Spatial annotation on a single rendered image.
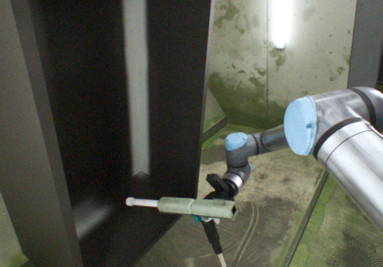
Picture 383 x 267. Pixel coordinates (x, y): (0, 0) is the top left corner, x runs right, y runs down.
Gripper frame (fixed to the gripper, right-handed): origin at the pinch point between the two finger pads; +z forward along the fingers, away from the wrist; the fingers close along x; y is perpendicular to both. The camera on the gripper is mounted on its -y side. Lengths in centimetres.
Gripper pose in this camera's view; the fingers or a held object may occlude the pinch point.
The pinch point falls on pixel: (203, 216)
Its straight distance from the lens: 98.7
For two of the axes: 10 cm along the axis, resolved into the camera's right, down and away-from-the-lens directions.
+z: -5.0, 3.8, -7.8
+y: 2.8, 9.2, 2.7
